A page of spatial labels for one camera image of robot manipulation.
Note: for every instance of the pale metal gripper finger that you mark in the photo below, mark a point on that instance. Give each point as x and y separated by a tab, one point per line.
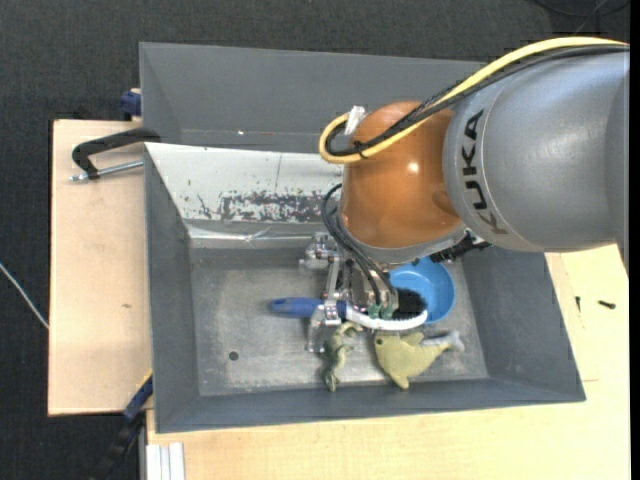
320	257
327	314

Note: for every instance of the green toy dinosaur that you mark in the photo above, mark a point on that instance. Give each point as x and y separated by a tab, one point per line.
336	357

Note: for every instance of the blue bowl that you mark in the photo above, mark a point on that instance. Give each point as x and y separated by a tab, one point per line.
436	288

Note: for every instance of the grey metal bin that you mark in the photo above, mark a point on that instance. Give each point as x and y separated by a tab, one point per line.
250	288

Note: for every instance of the green and grey toy dolphin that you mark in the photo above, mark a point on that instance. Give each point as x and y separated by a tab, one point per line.
400	359

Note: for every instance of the pale wood board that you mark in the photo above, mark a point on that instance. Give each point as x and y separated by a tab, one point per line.
95	278

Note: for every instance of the black screw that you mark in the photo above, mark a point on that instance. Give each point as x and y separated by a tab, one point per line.
608	304

